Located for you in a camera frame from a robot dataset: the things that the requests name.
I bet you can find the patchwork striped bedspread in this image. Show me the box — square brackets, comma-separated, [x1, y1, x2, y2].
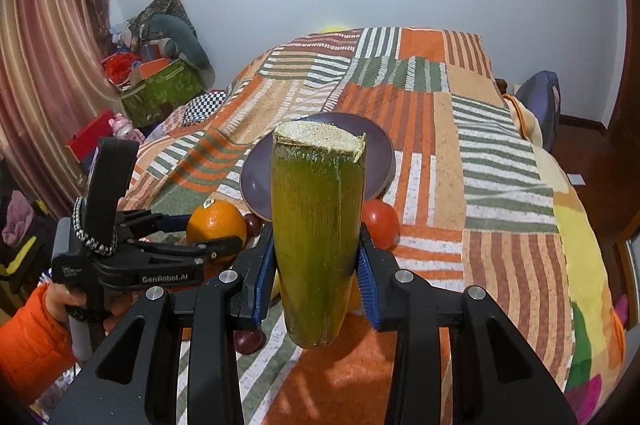
[29, 26, 626, 425]

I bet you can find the striped pink curtain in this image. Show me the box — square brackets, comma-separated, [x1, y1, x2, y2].
[1, 0, 120, 217]

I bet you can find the green sugarcane piece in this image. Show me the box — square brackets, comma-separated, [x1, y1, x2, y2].
[270, 119, 369, 349]

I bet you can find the purple plate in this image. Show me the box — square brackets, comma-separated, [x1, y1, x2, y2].
[240, 113, 397, 225]

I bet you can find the left hand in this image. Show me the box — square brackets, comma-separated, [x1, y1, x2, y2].
[42, 283, 134, 334]

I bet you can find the red tomato far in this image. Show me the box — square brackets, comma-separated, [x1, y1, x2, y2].
[361, 198, 400, 251]

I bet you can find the dark red grape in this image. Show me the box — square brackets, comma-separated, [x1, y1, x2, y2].
[233, 329, 267, 355]
[244, 214, 264, 237]

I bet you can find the dark red grape near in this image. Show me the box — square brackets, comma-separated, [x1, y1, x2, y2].
[233, 329, 267, 355]

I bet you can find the checkered black white cloth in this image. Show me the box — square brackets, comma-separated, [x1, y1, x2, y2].
[182, 90, 227, 126]

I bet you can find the green fabric storage box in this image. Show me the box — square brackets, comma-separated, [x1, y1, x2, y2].
[120, 60, 204, 128]

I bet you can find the pink plush toy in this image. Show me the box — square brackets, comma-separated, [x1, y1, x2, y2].
[108, 113, 144, 143]

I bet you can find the red box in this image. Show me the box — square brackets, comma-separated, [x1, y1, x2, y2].
[66, 110, 115, 162]

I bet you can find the large orange with sticker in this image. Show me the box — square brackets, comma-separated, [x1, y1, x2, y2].
[186, 198, 247, 263]

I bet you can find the blue backpack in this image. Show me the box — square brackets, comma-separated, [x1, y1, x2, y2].
[515, 70, 561, 152]

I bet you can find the grey plush pillow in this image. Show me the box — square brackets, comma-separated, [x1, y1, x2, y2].
[141, 13, 210, 70]

